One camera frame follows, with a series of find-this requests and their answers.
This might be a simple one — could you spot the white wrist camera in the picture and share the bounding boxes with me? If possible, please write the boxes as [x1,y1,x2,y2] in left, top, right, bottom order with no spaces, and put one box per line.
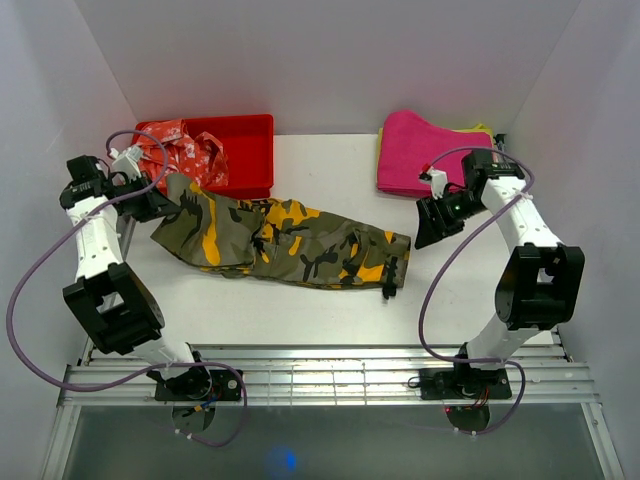
[419,167,448,199]
[109,145,143,180]

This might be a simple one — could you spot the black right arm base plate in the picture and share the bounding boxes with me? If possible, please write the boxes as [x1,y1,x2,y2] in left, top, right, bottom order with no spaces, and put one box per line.
[418,365,512,400]

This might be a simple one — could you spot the red plastic bin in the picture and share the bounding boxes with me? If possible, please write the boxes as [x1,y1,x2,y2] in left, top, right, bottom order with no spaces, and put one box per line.
[136,114,274,199]

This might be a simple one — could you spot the yellow-green folded cloth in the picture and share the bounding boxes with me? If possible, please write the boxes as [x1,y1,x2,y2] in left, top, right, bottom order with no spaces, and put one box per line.
[377,123,496,146]

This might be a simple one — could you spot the pink folded towel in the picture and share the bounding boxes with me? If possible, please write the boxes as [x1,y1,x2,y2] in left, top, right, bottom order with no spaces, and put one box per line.
[376,110,493,198]

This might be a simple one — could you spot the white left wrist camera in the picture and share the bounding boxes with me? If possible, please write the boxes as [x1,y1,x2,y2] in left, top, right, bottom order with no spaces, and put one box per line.
[109,145,143,180]

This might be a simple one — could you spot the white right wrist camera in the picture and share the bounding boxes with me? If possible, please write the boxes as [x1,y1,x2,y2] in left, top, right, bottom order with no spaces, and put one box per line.
[419,167,448,199]

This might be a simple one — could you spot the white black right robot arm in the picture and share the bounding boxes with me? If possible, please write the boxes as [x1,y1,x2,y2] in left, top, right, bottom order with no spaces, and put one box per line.
[414,146,585,397]

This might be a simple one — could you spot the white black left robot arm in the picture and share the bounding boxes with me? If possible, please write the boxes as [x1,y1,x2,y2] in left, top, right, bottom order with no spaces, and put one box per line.
[60,155,212,400]

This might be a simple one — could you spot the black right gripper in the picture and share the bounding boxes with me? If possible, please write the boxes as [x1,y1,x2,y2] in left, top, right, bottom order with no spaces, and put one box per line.
[413,190,487,250]

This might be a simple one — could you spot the orange white floral garment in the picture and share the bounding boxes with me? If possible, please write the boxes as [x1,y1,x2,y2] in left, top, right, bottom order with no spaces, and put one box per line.
[141,119,230,191]

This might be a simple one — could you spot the camouflage yellow green trousers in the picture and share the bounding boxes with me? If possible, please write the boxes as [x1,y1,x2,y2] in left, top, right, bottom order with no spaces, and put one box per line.
[151,174,411,299]

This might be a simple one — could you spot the aluminium table edge rail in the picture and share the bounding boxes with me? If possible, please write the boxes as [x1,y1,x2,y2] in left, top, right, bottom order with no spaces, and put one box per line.
[58,343,601,407]

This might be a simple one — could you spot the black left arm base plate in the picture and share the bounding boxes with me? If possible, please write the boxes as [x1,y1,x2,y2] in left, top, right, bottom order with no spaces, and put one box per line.
[152,367,242,402]

